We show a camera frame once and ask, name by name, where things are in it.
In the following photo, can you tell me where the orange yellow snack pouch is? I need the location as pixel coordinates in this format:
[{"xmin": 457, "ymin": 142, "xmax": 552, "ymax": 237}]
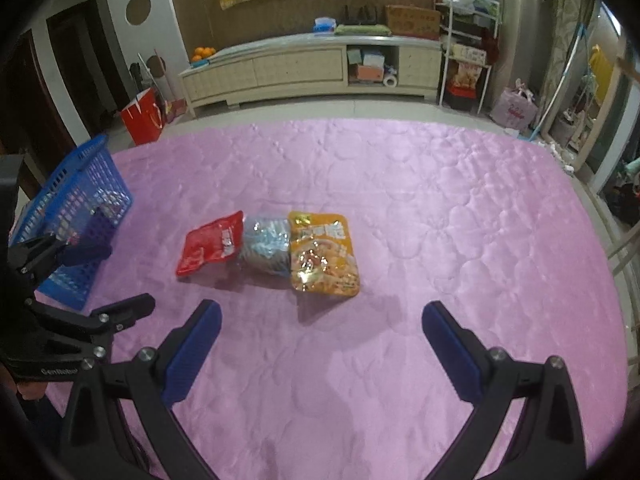
[{"xmin": 288, "ymin": 211, "xmax": 360, "ymax": 297}]

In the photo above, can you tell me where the blue plastic basket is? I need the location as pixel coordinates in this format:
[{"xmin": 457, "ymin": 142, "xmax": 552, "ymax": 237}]
[{"xmin": 9, "ymin": 134, "xmax": 132, "ymax": 311}]

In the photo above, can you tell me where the green folded cloth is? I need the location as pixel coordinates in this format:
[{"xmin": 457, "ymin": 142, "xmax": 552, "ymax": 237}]
[{"xmin": 334, "ymin": 24, "xmax": 393, "ymax": 37}]

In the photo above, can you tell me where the pink quilted tablecloth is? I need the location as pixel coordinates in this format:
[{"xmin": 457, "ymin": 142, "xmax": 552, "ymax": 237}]
[{"xmin": 88, "ymin": 119, "xmax": 627, "ymax": 479}]

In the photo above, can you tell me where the plate of oranges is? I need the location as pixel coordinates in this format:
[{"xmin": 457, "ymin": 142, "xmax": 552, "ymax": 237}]
[{"xmin": 190, "ymin": 47, "xmax": 216, "ymax": 67}]

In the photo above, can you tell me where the white wire shelf rack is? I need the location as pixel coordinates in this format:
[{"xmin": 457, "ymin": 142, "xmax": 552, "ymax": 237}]
[{"xmin": 434, "ymin": 0, "xmax": 501, "ymax": 113}]

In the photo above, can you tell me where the brown cardboard box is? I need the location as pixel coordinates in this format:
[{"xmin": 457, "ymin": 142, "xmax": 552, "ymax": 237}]
[{"xmin": 385, "ymin": 6, "xmax": 442, "ymax": 40}]

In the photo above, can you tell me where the red snack pouch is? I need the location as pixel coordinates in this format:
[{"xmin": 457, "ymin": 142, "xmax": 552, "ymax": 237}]
[{"xmin": 176, "ymin": 210, "xmax": 244, "ymax": 278}]

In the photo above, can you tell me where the silver standing air conditioner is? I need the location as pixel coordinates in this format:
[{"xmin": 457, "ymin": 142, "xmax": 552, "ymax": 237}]
[{"xmin": 491, "ymin": 0, "xmax": 551, "ymax": 101}]

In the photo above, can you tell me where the blue tissue pack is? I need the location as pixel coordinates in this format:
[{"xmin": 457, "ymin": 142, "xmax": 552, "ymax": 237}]
[{"xmin": 312, "ymin": 16, "xmax": 336, "ymax": 34}]

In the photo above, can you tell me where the cream TV cabinet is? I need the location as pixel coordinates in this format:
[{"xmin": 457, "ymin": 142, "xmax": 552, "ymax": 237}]
[{"xmin": 179, "ymin": 32, "xmax": 442, "ymax": 112}]

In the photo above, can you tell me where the broom and dustpan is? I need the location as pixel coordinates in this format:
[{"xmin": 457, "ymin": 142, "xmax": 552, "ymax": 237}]
[{"xmin": 137, "ymin": 51, "xmax": 188, "ymax": 124}]

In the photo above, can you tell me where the pink shopping bag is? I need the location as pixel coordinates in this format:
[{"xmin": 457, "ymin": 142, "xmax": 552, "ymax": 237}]
[{"xmin": 489, "ymin": 78, "xmax": 538, "ymax": 132}]

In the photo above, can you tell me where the blue striped clear snack bag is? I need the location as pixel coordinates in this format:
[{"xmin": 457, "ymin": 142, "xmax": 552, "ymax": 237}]
[{"xmin": 240, "ymin": 217, "xmax": 291, "ymax": 276}]

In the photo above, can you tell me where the person's left hand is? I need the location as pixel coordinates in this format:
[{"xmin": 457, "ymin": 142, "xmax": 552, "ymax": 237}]
[{"xmin": 0, "ymin": 365, "xmax": 48, "ymax": 401}]

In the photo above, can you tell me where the red paper bag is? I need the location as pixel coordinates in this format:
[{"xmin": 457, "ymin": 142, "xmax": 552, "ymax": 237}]
[{"xmin": 119, "ymin": 88, "xmax": 164, "ymax": 146}]

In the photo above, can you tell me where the arched standing mirror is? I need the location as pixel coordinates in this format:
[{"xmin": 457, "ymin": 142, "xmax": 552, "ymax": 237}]
[{"xmin": 549, "ymin": 1, "xmax": 639, "ymax": 174}]

